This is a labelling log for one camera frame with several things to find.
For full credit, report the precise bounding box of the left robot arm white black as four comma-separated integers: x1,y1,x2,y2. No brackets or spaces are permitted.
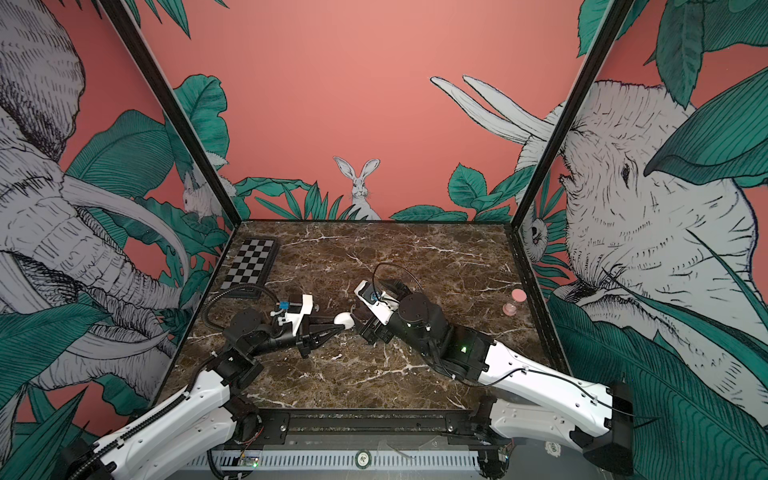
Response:
52,289,354,479

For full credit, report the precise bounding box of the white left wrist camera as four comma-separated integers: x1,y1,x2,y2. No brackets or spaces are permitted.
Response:
270,294,314,336

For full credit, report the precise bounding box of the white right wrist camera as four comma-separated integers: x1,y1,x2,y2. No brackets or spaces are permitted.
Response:
354,280,399,325

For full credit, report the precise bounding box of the black metal frame post right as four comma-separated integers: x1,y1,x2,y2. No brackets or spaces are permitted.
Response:
511,0,633,231

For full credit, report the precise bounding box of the black metal frame post left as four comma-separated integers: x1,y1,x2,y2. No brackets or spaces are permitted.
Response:
98,1,242,230

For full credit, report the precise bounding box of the white slotted cable duct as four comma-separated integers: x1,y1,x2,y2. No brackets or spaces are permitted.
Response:
212,450,480,472

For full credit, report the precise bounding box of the white earbuds charging case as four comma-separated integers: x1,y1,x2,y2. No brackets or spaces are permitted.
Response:
333,312,355,330

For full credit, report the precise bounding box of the black white checkerboard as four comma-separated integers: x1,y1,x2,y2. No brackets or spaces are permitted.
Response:
221,237,279,299

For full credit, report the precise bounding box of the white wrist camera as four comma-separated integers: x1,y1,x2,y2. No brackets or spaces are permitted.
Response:
354,280,399,325
270,294,314,336

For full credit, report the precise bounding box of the black metal frame post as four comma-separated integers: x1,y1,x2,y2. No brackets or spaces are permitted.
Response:
98,1,242,230
511,0,633,231

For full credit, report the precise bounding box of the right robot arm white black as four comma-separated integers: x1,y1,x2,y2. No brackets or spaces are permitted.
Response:
354,277,652,477

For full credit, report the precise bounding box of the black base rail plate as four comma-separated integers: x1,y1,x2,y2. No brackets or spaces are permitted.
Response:
233,407,601,460

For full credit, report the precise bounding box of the pink hourglass timer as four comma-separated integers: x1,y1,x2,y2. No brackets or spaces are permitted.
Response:
502,288,527,317

